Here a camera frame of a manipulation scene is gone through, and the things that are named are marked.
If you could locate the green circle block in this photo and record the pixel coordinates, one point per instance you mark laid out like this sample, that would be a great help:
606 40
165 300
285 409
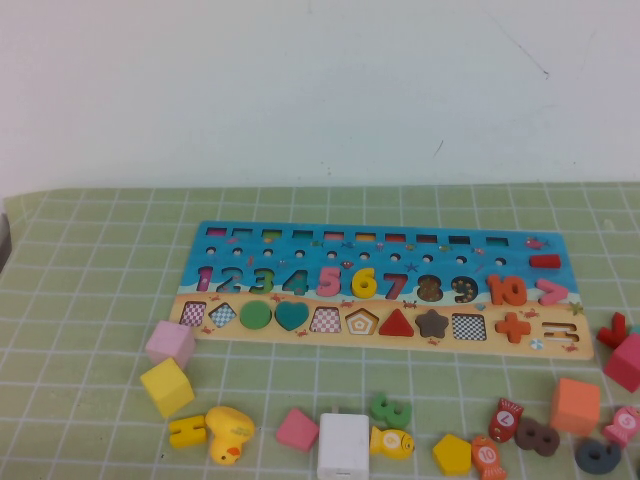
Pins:
255 316

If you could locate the light pink wooden cube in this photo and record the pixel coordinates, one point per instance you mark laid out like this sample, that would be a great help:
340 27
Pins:
168 342

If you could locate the yellow equals sign piece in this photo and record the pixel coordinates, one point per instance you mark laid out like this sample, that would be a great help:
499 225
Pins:
187 432

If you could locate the colourful wooden puzzle board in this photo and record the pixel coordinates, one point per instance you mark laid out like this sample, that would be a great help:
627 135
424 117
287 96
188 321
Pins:
380 350

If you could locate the green number three piece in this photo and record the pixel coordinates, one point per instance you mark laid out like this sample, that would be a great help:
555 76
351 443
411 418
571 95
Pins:
383 406

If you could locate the red triangle block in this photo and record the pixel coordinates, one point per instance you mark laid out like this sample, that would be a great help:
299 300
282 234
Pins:
396 327

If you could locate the orange fish number ten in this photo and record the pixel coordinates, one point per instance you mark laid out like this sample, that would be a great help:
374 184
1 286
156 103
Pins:
486 456

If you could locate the brown star block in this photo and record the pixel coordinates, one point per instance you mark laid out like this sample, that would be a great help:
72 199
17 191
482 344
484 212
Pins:
431 324

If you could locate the teal angular wooden piece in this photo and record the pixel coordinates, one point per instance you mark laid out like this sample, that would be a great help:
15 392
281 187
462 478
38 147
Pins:
636 330

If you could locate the yellow pentagon block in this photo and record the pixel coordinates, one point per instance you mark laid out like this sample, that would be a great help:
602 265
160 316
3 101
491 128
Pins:
452 456

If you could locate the yellow rubber duck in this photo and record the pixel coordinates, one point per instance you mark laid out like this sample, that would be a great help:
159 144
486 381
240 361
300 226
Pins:
228 430

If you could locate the red less-than sign piece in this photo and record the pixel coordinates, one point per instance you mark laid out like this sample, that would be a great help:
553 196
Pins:
613 336

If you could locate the slate grey number nine piece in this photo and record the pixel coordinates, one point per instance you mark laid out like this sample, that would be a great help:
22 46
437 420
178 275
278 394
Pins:
583 462

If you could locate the brown number eight piece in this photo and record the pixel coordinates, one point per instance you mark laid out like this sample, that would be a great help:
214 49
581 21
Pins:
520 440

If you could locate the grey object at table edge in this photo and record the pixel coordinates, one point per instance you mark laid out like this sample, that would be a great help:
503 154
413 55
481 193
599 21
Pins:
4 237

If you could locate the white USB charger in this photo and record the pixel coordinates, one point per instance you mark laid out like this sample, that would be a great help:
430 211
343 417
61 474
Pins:
343 442

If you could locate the crimson wooden cube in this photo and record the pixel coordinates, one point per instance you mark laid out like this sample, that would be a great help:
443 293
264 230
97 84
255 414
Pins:
625 362

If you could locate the orange number ten piece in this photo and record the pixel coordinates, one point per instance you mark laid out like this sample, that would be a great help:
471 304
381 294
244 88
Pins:
495 292

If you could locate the orange plus sign piece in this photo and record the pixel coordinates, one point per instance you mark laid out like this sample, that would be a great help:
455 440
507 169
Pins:
512 328

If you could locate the red minus sign piece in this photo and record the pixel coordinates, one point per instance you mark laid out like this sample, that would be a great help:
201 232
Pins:
544 261

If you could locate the pink fish number five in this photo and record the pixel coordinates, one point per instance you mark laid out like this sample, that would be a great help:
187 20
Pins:
625 422

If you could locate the yellow number six piece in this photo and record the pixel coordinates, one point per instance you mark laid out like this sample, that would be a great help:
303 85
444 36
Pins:
357 290

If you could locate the pink flat square block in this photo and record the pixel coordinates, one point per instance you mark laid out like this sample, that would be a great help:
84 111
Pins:
297 431

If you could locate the yellow fish number nine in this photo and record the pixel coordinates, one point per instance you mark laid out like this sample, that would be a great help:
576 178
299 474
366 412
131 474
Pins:
390 442

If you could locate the green checked tablecloth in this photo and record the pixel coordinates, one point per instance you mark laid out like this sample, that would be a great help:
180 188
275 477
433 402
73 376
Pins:
100 300

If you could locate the pink greater-than sign piece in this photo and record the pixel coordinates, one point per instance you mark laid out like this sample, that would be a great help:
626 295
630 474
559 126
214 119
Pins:
560 293

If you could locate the yellow wooden cube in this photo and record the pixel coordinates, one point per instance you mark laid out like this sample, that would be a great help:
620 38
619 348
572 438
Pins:
166 387

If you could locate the pink number five piece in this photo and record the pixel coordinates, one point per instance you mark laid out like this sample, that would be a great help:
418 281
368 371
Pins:
325 280

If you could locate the red fish number seven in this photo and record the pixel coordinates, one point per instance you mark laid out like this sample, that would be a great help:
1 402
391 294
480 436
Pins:
504 421

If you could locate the orange wooden cube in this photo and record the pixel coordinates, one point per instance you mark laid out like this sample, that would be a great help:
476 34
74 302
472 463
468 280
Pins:
574 406

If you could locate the teal heart block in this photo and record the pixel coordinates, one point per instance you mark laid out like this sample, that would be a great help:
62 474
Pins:
291 315

